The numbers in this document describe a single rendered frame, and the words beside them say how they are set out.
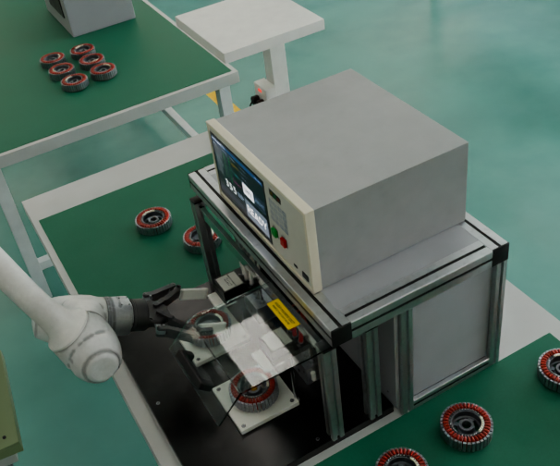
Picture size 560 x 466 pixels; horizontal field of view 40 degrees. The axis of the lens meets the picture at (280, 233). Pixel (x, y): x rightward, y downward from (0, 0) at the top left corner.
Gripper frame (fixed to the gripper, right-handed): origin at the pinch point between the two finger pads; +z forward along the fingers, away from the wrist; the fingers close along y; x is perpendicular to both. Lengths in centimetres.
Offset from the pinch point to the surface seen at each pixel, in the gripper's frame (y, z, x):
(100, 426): 59, -1, 99
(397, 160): -21, 21, -53
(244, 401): -22.1, 2.1, 8.9
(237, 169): 1.6, -1.4, -37.5
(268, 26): 79, 37, -47
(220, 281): 7.4, 4.3, -3.0
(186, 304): 20.2, 2.7, 14.0
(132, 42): 201, 33, 5
